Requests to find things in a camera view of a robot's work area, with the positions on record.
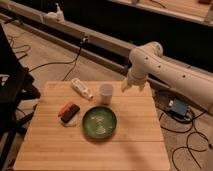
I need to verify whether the blue power box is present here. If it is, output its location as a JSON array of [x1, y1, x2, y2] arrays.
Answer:
[[169, 99, 188, 118]]

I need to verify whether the green ceramic bowl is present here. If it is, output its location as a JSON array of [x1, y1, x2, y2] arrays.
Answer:
[[82, 106, 117, 139]]

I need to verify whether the black cables right floor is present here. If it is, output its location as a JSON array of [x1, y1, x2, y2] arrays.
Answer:
[[157, 99, 213, 169]]

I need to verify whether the black rectangular block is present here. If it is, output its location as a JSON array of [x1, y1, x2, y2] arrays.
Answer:
[[61, 105, 80, 123]]

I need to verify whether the small clear dish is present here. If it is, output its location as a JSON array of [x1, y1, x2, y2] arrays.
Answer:
[[61, 115, 79, 127]]

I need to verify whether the black chair frame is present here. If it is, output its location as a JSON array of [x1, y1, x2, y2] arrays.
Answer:
[[0, 24, 41, 171]]

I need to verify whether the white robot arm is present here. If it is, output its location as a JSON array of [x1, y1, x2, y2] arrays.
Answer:
[[121, 42, 213, 114]]

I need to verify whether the translucent plastic cup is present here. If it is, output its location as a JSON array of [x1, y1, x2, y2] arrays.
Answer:
[[99, 84, 113, 105]]

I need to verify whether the white plastic bottle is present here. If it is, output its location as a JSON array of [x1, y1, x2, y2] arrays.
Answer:
[[71, 78, 93, 100]]

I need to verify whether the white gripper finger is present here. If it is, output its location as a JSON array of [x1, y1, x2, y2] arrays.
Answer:
[[121, 79, 131, 92]]

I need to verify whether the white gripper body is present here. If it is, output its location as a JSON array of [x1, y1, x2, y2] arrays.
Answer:
[[127, 73, 146, 90]]

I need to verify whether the white object on rail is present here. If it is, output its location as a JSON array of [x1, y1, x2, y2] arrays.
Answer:
[[44, 4, 65, 22]]

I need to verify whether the black cable on floor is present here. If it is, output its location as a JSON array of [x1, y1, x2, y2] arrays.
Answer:
[[29, 36, 90, 82]]

